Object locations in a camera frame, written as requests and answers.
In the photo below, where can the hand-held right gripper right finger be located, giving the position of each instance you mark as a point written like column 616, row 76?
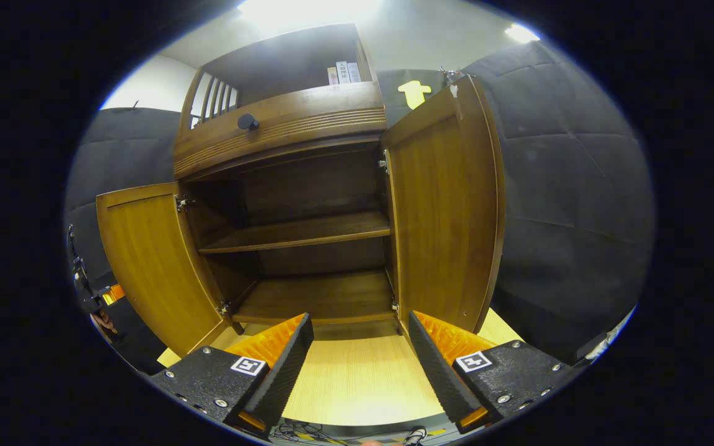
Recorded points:
column 440, row 378

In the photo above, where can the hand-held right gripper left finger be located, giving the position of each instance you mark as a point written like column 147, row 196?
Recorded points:
column 282, row 371

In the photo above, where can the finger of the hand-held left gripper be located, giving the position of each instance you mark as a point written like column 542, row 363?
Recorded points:
column 113, row 293

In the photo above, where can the wooden shoe cabinet door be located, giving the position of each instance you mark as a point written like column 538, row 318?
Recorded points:
column 152, row 266
column 444, row 204

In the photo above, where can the wooden cabinet shelf board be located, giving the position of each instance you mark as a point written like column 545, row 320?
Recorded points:
column 301, row 230

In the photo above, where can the wooden cabinet drawer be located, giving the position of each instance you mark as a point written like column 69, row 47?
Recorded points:
column 307, row 118

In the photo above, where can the white object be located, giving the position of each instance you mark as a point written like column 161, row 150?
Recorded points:
column 608, row 337

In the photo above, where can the black round drawer knob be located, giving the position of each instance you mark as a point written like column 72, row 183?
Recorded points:
column 247, row 121

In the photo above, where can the pinkish shelf book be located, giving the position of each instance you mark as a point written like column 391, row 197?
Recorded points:
column 333, row 75

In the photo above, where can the white shelf book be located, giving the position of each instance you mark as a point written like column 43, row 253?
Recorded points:
column 343, row 72

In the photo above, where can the grey shelf book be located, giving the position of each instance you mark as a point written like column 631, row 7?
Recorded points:
column 354, row 72

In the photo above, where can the long ceiling light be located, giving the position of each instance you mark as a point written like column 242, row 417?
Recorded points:
column 307, row 12

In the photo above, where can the small ceiling light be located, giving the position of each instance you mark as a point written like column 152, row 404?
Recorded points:
column 521, row 33

